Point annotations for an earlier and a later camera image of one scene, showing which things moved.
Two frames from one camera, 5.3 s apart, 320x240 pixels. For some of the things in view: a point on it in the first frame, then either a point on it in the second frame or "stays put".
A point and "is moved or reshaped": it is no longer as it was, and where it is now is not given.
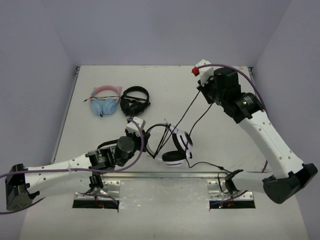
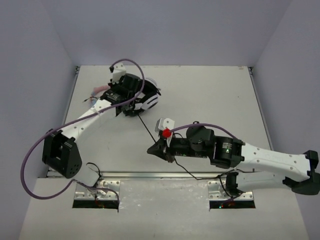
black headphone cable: x=188 y=164 → x=212 y=177
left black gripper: x=144 y=139 → x=136 y=107
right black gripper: x=203 y=89 → x=160 y=148
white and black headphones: x=182 y=151 is moved or reshaped
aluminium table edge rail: x=159 y=175 stays put
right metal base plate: x=217 y=190 stays put
